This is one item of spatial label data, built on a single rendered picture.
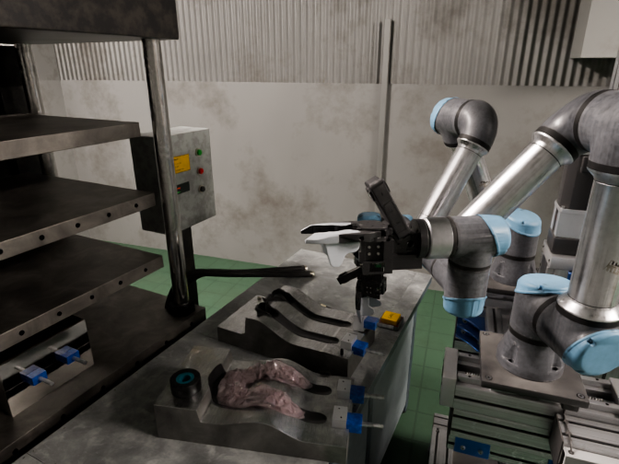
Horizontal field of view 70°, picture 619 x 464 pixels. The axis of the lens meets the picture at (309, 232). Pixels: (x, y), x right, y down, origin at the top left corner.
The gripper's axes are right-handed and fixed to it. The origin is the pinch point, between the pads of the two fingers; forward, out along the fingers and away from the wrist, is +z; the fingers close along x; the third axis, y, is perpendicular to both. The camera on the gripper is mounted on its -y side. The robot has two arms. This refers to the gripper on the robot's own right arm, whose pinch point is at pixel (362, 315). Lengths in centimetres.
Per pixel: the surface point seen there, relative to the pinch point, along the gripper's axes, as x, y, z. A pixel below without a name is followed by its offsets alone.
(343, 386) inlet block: -28.7, 5.0, 7.7
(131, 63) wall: 167, -276, -111
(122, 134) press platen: -21, -78, -61
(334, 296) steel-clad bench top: 30.9, -23.9, 10.2
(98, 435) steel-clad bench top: -67, -50, 15
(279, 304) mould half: -5.6, -29.0, -1.1
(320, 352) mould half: -17.9, -7.3, 5.9
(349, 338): -11.4, 0.0, 2.7
